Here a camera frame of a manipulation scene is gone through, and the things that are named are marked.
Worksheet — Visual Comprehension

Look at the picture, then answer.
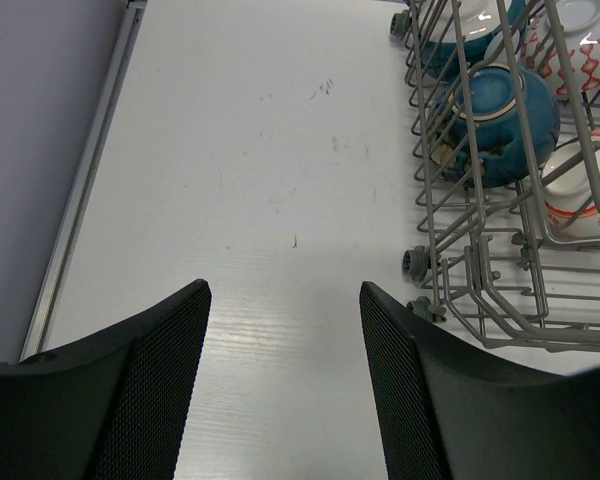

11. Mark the blue triangle pattern bowl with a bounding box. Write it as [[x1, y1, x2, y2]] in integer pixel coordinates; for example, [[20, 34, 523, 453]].
[[421, 0, 502, 82]]

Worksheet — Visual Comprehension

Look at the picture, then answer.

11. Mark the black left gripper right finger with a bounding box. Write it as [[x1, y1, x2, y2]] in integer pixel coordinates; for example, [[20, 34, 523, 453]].
[[359, 282, 600, 479]]

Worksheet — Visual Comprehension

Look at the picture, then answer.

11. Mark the orange floral pattern bowl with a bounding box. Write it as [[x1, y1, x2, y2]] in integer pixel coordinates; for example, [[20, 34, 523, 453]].
[[542, 129, 600, 239]]

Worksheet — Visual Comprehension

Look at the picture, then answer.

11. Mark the white bowl red diamond pattern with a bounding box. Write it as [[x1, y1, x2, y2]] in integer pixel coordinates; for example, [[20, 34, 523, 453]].
[[520, 0, 600, 96]]

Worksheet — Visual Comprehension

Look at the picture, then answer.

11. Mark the dark bowl beige inside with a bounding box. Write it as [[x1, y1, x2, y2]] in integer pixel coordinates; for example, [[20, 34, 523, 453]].
[[427, 63, 561, 189]]

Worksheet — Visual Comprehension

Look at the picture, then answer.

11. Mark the aluminium table rail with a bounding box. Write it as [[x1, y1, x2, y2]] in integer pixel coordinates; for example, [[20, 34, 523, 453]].
[[19, 1, 147, 360]]

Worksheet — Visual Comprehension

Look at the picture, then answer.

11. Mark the grey wire dish rack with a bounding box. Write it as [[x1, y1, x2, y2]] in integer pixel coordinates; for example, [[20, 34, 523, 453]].
[[390, 1, 600, 352]]

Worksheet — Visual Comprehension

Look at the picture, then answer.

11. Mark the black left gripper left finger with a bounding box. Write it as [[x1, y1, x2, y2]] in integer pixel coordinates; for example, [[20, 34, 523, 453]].
[[0, 280, 211, 479]]

